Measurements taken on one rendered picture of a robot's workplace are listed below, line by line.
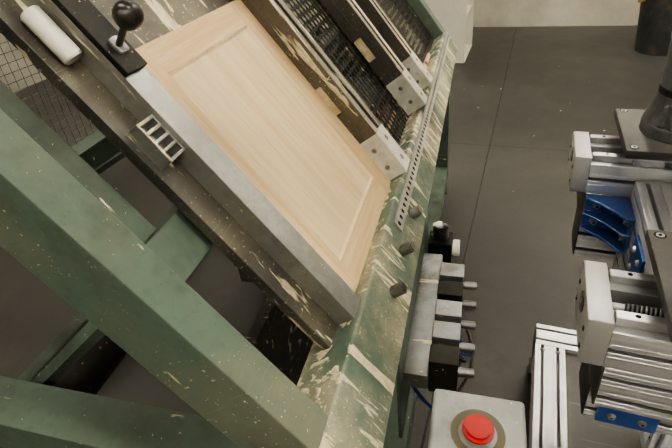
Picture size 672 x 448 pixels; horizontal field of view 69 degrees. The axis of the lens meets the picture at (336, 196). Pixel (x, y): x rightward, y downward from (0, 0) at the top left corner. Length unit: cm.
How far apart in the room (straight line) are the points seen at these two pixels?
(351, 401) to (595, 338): 36
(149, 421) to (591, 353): 73
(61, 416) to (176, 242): 43
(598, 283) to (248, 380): 53
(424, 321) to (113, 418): 62
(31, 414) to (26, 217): 55
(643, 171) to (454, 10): 392
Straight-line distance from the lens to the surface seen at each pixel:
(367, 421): 82
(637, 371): 86
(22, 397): 115
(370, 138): 121
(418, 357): 103
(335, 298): 85
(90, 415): 104
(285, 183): 92
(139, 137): 76
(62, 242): 62
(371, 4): 176
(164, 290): 63
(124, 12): 69
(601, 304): 82
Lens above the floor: 153
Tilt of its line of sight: 32 degrees down
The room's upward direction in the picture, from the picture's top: 6 degrees counter-clockwise
